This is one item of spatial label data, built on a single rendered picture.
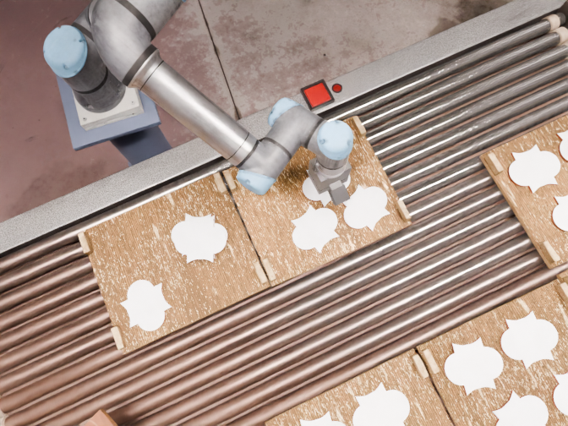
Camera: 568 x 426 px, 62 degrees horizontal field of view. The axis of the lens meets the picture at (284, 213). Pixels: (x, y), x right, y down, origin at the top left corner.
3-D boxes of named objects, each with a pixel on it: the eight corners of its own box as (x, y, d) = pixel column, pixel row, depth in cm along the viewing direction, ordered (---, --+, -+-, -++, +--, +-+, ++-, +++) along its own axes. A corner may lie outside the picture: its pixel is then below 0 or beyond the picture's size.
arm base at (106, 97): (69, 80, 143) (51, 62, 133) (115, 59, 143) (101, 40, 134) (86, 121, 139) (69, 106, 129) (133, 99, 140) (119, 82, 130)
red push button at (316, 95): (303, 92, 139) (303, 90, 138) (321, 84, 140) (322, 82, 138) (312, 109, 138) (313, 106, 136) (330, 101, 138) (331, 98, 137)
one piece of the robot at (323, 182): (330, 197, 108) (325, 215, 124) (364, 180, 109) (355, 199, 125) (306, 153, 111) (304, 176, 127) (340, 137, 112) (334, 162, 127)
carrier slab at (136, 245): (81, 233, 129) (79, 232, 127) (220, 173, 132) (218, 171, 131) (124, 354, 120) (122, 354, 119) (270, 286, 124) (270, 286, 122)
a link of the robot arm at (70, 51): (56, 79, 132) (27, 51, 119) (86, 42, 134) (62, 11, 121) (88, 100, 129) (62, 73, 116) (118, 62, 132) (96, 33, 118)
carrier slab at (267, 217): (222, 172, 132) (221, 171, 131) (353, 117, 136) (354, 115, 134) (272, 286, 124) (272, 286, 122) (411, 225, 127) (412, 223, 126)
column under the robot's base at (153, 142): (128, 162, 233) (34, 63, 149) (202, 139, 235) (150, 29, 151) (147, 233, 223) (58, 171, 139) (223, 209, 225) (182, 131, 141)
